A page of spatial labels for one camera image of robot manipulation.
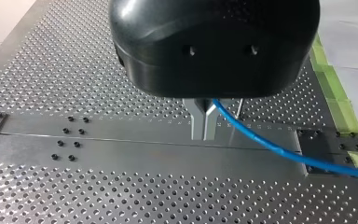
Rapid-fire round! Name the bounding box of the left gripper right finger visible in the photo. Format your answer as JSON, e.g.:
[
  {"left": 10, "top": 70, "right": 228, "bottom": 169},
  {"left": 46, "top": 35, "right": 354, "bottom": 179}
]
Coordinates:
[{"left": 202, "top": 100, "right": 223, "bottom": 141}]

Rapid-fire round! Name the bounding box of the blue cable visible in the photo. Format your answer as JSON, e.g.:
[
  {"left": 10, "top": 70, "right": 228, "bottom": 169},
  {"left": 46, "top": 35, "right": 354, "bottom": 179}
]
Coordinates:
[{"left": 194, "top": 98, "right": 358, "bottom": 178}]

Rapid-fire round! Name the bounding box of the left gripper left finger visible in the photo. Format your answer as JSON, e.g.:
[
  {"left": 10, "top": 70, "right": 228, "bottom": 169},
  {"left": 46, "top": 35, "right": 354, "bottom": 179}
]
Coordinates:
[{"left": 182, "top": 98, "right": 205, "bottom": 141}]

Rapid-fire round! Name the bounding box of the metal post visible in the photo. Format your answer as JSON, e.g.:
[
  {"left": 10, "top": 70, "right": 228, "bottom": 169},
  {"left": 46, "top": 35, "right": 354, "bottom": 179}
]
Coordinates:
[{"left": 234, "top": 98, "right": 244, "bottom": 120}]

